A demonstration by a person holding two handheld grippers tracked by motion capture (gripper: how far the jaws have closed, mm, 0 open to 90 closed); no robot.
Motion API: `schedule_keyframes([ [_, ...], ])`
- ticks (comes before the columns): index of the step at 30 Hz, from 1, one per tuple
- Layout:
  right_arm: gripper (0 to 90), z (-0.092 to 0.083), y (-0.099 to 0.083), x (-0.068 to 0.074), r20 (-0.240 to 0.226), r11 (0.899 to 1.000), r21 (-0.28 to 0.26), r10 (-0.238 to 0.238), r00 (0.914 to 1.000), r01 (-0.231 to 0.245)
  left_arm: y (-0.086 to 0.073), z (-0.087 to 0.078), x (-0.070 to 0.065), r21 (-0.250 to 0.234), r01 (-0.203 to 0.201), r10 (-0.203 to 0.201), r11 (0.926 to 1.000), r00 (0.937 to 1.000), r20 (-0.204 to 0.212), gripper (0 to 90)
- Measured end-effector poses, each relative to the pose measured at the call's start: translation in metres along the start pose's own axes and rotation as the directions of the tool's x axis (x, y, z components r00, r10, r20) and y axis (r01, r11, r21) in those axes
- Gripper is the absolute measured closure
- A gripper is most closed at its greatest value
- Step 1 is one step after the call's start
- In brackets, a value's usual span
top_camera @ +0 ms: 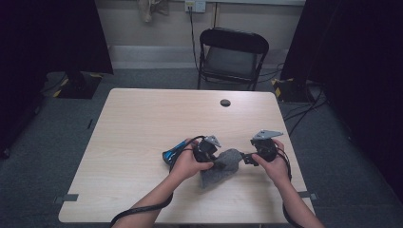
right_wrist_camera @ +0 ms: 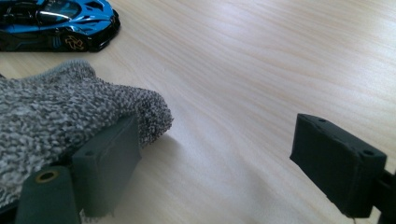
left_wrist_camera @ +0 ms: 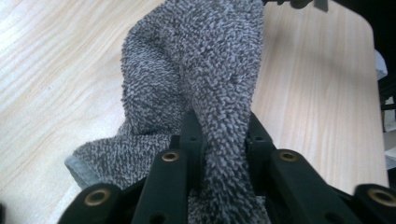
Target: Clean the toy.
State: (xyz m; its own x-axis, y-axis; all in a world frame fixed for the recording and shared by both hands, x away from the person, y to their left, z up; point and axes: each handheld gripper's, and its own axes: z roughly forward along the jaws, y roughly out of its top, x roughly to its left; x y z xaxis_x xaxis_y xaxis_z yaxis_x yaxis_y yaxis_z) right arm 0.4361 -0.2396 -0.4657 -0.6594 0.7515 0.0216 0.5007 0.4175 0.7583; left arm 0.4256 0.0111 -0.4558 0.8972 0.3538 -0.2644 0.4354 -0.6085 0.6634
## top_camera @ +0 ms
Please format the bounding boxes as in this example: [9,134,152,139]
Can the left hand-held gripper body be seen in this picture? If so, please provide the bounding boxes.
[192,135,222,164]

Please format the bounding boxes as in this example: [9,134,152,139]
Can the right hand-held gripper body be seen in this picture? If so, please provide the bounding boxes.
[250,128,284,162]

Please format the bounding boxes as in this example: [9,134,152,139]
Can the grey fuzzy sock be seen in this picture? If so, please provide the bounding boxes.
[199,147,244,190]

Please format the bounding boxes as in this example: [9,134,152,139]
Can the blue and black toy car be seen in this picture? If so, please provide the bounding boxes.
[162,139,188,167]

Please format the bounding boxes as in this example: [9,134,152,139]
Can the person's left hand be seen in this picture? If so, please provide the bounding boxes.
[169,138,215,182]

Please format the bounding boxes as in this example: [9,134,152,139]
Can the person's right hand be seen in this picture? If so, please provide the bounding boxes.
[252,139,293,188]

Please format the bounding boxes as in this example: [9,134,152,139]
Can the black stand base yellow tape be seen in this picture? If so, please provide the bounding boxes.
[271,77,317,103]

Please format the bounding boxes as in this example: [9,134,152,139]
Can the grey tape mark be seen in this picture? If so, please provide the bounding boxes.
[297,190,318,201]
[53,193,80,205]

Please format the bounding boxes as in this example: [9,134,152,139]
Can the black folding chair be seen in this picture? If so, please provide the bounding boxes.
[197,28,270,92]

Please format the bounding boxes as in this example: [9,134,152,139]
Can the black curtain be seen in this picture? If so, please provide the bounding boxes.
[279,0,403,203]
[0,0,114,160]

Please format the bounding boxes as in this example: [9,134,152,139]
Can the black floor cables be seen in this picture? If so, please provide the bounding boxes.
[283,85,329,137]
[258,62,286,84]

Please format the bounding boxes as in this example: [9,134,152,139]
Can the right hand-held gripper cable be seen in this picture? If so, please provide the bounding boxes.
[277,147,305,228]

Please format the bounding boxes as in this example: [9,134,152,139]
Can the hand-held gripper cable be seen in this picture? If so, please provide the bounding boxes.
[108,135,207,228]
[277,147,305,228]

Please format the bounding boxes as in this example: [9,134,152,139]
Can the left hand-held gripper cable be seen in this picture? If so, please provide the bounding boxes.
[108,135,207,228]

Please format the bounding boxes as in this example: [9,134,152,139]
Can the black wall power cable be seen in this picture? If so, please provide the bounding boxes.
[188,6,201,72]

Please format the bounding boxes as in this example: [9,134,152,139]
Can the white wall socket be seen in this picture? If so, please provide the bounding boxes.
[184,0,207,13]

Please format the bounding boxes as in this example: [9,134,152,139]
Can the beige cloth on wall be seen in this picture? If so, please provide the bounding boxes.
[136,0,170,23]

